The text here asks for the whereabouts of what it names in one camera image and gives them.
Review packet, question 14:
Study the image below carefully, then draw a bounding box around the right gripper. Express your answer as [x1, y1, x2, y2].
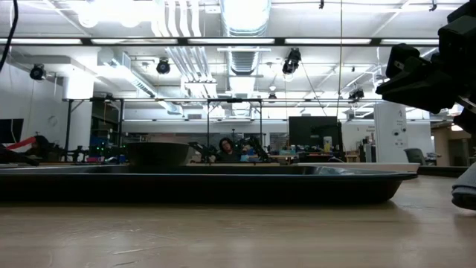
[375, 14, 476, 134]

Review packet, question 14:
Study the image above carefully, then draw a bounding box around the grey cloth napkin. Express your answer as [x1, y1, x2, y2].
[451, 172, 476, 211]

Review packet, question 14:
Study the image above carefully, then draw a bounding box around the black bowl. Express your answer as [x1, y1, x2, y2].
[126, 141, 191, 168]

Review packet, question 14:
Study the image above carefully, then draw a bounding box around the black rectangular serving tray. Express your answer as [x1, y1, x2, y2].
[0, 165, 419, 205]

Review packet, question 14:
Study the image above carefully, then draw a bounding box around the black hanging spotlight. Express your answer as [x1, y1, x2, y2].
[348, 86, 366, 102]
[155, 57, 172, 75]
[281, 48, 303, 76]
[29, 63, 48, 81]

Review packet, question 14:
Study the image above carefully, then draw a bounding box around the white pillar with signs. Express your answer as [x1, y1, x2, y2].
[373, 101, 410, 164]

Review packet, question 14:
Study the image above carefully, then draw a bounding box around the grey office chair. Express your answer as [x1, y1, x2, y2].
[403, 147, 429, 166]

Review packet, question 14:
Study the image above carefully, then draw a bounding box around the black monitor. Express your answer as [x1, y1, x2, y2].
[288, 115, 344, 153]

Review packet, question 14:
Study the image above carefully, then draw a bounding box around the person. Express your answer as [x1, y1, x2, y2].
[214, 137, 243, 163]
[22, 135, 54, 158]

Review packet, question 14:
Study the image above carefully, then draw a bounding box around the silver ventilation duct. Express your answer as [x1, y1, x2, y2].
[218, 0, 273, 76]

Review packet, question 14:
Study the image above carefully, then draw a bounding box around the black metal workstation frame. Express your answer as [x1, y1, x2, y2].
[205, 98, 264, 150]
[65, 97, 125, 163]

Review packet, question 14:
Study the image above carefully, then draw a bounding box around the black hanging cable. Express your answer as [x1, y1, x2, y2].
[0, 0, 20, 72]

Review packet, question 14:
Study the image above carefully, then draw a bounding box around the dark wall screen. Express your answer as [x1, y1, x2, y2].
[0, 118, 25, 144]

